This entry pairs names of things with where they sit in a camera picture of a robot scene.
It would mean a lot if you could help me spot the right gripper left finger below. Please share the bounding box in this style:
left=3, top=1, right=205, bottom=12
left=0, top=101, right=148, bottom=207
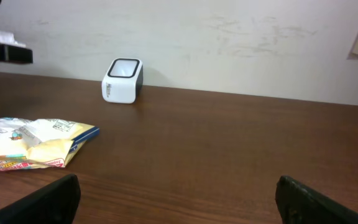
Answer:
left=0, top=174, right=81, bottom=224

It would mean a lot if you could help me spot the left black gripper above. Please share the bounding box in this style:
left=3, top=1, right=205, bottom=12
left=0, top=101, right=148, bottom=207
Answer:
left=0, top=44, right=33, bottom=64

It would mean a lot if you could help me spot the white barcode scanner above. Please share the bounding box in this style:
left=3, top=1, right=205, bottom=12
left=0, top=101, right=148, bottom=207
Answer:
left=101, top=58, right=144, bottom=104

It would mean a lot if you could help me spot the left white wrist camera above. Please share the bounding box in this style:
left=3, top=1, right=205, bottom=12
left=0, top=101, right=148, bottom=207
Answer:
left=0, top=30, right=26, bottom=48

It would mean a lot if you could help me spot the yellow white snack bag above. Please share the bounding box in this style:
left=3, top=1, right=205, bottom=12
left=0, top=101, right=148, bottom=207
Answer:
left=0, top=118, right=99, bottom=171

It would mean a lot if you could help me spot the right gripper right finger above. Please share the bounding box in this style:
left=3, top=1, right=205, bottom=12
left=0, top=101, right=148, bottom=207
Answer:
left=275, top=175, right=358, bottom=224

